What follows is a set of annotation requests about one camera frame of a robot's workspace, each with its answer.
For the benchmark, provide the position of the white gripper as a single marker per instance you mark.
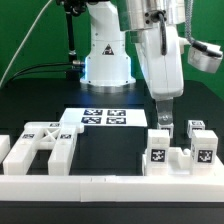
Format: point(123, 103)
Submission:
point(162, 73)

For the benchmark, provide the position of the white chair seat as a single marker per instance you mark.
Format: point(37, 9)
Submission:
point(178, 161)

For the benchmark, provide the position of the white chair back frame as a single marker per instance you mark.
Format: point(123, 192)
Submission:
point(59, 138)

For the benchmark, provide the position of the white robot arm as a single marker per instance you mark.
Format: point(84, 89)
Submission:
point(152, 26)

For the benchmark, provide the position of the white tagged cube nut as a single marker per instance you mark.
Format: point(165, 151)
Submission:
point(194, 125)
point(168, 127)

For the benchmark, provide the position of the white tagged cube nut far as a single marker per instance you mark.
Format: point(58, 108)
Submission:
point(194, 125)

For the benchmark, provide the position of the white U-shaped obstacle fence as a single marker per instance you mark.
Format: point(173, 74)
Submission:
point(177, 188)

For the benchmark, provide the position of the white block at left edge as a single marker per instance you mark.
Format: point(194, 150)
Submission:
point(4, 146)

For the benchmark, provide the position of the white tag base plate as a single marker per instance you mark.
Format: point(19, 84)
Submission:
point(105, 117)

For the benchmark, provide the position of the black camera stand pole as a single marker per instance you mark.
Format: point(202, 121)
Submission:
point(73, 8)

